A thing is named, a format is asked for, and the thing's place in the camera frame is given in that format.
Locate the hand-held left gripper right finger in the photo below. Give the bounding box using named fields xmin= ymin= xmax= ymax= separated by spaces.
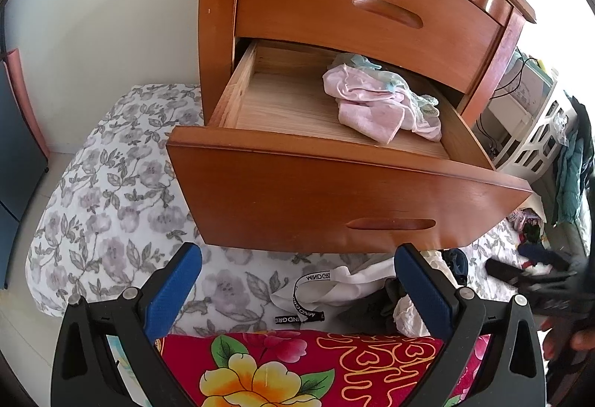
xmin=393 ymin=242 xmax=546 ymax=407

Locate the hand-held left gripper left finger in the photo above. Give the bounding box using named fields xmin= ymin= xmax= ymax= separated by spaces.
xmin=50 ymin=241 xmax=204 ymax=407

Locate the cream lace underwear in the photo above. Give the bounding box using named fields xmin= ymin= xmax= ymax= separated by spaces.
xmin=393 ymin=295 xmax=435 ymax=338

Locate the dark blue underwear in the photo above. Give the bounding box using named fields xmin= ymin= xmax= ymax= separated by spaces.
xmin=441 ymin=248 xmax=471 ymax=287

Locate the grey green underwear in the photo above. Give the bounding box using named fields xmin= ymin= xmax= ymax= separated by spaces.
xmin=337 ymin=279 xmax=407 ymax=336

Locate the white underwear black printed waistband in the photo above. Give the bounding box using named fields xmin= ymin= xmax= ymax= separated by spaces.
xmin=273 ymin=265 xmax=401 ymax=329

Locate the pink and cream clothes pile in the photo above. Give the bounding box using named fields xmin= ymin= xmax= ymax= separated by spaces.
xmin=323 ymin=63 xmax=442 ymax=145

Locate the person's right hand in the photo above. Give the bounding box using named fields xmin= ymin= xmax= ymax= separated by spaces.
xmin=541 ymin=318 xmax=595 ymax=360

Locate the dark blue cloth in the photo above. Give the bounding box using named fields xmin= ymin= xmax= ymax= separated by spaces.
xmin=517 ymin=243 xmax=573 ymax=272

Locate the black red toy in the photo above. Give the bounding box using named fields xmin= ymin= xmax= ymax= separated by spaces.
xmin=521 ymin=223 xmax=546 ymax=246

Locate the red floral blanket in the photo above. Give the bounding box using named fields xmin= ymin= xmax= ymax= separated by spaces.
xmin=155 ymin=331 xmax=493 ymax=407

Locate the colourful toy clutter pile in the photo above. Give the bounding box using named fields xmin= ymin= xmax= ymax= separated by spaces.
xmin=509 ymin=208 xmax=548 ymax=247

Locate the grey floral white quilt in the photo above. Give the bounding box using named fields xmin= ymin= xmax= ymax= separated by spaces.
xmin=25 ymin=84 xmax=526 ymax=338

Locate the teal padded jacket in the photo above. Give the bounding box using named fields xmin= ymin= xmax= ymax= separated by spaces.
xmin=553 ymin=95 xmax=593 ymax=226

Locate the white lattice basket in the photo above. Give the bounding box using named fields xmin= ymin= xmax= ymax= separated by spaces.
xmin=493 ymin=86 xmax=579 ymax=182

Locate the dark blue wardrobe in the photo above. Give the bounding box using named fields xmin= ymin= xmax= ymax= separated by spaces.
xmin=0 ymin=51 xmax=49 ymax=289

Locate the white appliance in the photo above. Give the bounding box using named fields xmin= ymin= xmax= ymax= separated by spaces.
xmin=479 ymin=49 xmax=559 ymax=157

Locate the pink trim strip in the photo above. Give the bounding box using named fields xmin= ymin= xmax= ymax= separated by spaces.
xmin=4 ymin=48 xmax=51 ymax=162

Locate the wooden nightstand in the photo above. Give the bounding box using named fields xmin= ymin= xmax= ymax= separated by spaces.
xmin=197 ymin=0 xmax=537 ymax=129

